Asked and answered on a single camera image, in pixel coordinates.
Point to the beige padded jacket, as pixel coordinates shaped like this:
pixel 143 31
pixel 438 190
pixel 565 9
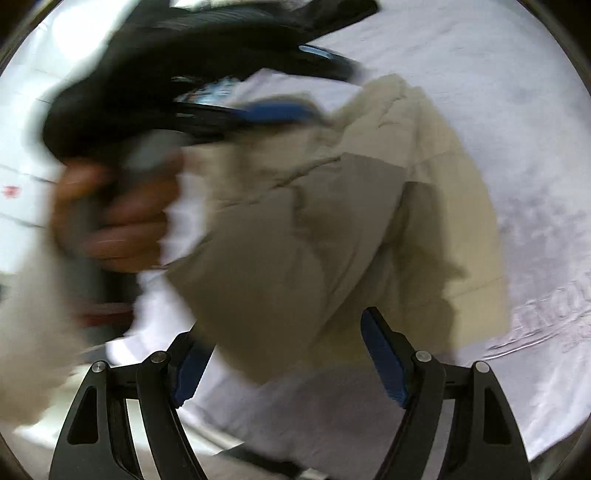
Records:
pixel 300 230

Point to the person's left hand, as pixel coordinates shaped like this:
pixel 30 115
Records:
pixel 134 207

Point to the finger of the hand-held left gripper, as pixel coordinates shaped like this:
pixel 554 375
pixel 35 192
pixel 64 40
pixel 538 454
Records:
pixel 330 62
pixel 277 113

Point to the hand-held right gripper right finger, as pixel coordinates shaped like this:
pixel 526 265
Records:
pixel 385 360

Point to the light grey fleece blanket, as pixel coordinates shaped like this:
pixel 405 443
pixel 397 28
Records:
pixel 508 92

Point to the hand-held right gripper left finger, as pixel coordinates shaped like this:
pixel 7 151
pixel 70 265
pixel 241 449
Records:
pixel 187 374

